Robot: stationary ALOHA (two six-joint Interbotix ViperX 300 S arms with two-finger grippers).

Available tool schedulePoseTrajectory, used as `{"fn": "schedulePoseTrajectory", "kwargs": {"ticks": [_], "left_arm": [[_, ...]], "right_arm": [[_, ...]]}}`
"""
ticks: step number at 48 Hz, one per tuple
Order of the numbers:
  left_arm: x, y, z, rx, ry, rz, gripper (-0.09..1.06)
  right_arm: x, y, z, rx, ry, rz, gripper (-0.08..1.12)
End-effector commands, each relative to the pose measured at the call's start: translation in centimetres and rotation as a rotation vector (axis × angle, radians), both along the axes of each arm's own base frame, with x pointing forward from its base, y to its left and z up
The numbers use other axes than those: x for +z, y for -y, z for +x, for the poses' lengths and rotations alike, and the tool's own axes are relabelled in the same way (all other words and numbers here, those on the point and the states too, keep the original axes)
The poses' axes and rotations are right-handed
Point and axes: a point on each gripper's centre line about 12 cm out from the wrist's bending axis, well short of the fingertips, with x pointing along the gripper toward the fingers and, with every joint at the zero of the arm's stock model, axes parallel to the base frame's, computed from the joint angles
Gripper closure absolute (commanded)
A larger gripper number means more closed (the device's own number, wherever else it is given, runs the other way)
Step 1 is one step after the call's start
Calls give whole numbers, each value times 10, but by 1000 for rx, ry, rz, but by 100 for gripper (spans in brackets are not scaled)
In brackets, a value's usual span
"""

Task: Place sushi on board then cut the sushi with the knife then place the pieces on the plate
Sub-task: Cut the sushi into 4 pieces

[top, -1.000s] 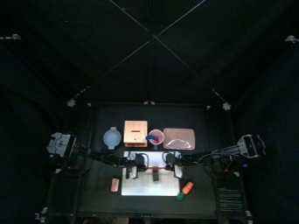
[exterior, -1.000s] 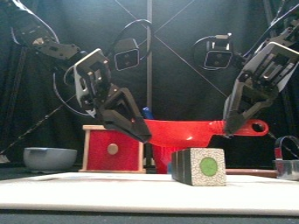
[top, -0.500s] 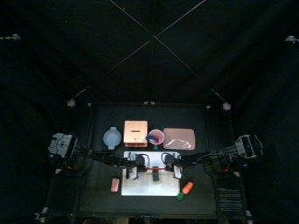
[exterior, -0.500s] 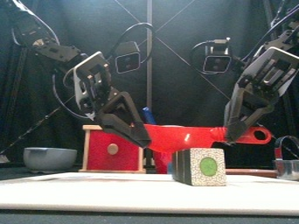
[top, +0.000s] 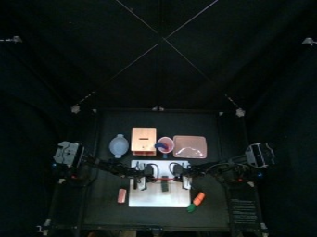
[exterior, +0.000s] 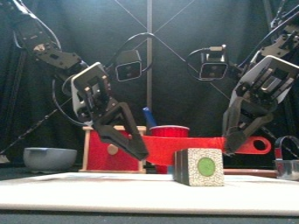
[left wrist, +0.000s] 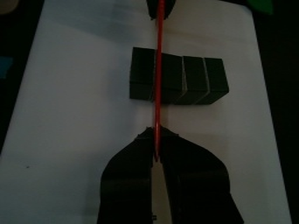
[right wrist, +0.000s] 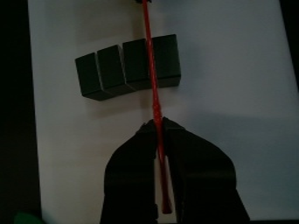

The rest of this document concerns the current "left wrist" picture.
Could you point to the green toy item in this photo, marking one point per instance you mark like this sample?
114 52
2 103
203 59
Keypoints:
261 5

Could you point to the red toy knife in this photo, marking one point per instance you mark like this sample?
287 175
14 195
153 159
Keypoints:
157 87

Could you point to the white cutting board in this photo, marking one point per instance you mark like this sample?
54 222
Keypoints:
69 122

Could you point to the dark seaweed sushi piece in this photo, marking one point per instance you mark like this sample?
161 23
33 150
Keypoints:
193 80
216 80
141 74
169 78

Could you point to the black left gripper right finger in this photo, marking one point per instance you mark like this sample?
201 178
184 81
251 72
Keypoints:
197 180

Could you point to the beige plate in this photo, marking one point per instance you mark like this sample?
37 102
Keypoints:
6 5

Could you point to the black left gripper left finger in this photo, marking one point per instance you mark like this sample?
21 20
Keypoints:
125 180

